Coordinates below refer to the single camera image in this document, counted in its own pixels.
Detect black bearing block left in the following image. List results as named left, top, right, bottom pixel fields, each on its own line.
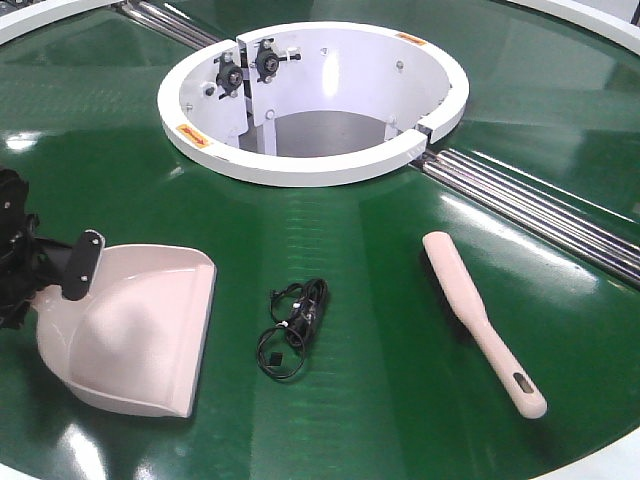
left=216, top=51, right=244, bottom=99

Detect steel conveyor rollers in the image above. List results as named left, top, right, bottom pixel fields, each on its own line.
left=116, top=1, right=221, bottom=50
left=411, top=149, right=639, bottom=288

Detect white inner conveyor ring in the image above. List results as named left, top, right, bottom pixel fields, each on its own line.
left=156, top=20, right=471, bottom=188

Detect black cable bundle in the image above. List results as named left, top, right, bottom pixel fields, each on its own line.
left=256, top=278, right=330, bottom=383

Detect steel conveyor rollers right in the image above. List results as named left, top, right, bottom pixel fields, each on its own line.
left=411, top=149, right=639, bottom=288

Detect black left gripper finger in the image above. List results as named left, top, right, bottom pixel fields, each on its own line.
left=61, top=230, right=105, bottom=301

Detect black bearing block right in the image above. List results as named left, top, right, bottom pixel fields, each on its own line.
left=253, top=38, right=302, bottom=83

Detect black bearing block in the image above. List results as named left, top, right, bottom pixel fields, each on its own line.
left=253, top=38, right=302, bottom=83
left=216, top=51, right=244, bottom=99

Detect steel conveyor rollers far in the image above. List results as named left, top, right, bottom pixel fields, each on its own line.
left=116, top=1, right=221, bottom=50

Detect pink hand broom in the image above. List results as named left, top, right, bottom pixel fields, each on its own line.
left=422, top=231, right=547, bottom=419

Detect pink dustpan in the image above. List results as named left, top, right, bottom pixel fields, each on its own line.
left=33, top=244, right=217, bottom=418

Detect white outer rim left segment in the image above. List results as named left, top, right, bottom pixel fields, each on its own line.
left=1, top=0, right=116, bottom=45

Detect white outer conveyor rim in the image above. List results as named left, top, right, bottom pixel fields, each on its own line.
left=512, top=0, right=639, bottom=55

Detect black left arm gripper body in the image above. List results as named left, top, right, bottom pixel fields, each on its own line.
left=1, top=168, right=70, bottom=329

